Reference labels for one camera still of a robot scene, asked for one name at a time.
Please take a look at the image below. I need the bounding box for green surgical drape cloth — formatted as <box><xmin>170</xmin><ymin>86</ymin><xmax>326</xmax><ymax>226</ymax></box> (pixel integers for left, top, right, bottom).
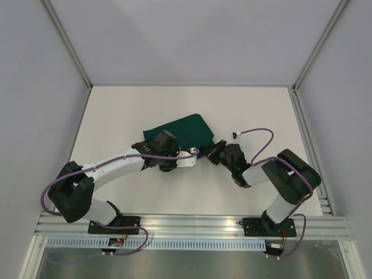
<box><xmin>143</xmin><ymin>113</ymin><xmax>214</xmax><ymax>151</ymax></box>

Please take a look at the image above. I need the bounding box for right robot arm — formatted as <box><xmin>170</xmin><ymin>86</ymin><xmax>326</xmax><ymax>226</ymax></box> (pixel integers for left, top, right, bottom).
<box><xmin>201</xmin><ymin>140</ymin><xmax>321</xmax><ymax>235</ymax></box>

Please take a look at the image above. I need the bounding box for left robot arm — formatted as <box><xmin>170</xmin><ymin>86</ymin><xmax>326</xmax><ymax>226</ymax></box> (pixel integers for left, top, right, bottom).
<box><xmin>47</xmin><ymin>130</ymin><xmax>178</xmax><ymax>233</ymax></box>

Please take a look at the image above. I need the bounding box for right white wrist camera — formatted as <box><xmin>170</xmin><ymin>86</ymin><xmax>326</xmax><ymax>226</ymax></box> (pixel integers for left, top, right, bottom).
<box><xmin>227</xmin><ymin>131</ymin><xmax>241</xmax><ymax>145</ymax></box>

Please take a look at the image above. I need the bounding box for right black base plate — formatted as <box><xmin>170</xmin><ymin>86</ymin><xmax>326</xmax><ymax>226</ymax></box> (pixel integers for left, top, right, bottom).
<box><xmin>238</xmin><ymin>217</ymin><xmax>297</xmax><ymax>237</ymax></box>

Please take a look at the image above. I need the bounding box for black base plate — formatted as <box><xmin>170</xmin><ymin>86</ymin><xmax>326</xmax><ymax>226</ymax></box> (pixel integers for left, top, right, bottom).
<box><xmin>238</xmin><ymin>217</ymin><xmax>297</xmax><ymax>237</ymax></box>
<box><xmin>88</xmin><ymin>216</ymin><xmax>141</xmax><ymax>235</ymax></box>

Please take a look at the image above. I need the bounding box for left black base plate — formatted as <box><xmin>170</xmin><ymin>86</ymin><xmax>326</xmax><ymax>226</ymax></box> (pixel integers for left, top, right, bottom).
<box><xmin>88</xmin><ymin>216</ymin><xmax>141</xmax><ymax>235</ymax></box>

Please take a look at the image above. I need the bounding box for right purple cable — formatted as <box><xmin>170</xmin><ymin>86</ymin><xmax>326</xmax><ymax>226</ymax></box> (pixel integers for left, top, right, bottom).
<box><xmin>237</xmin><ymin>127</ymin><xmax>314</xmax><ymax>261</ymax></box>

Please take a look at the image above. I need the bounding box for aluminium front rail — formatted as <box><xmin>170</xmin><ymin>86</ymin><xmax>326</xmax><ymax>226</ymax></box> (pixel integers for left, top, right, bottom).
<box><xmin>34</xmin><ymin>213</ymin><xmax>353</xmax><ymax>241</ymax></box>

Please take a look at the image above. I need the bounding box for slotted cable duct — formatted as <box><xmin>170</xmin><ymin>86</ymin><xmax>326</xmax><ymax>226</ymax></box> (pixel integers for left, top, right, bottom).
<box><xmin>45</xmin><ymin>237</ymin><xmax>266</xmax><ymax>252</ymax></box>

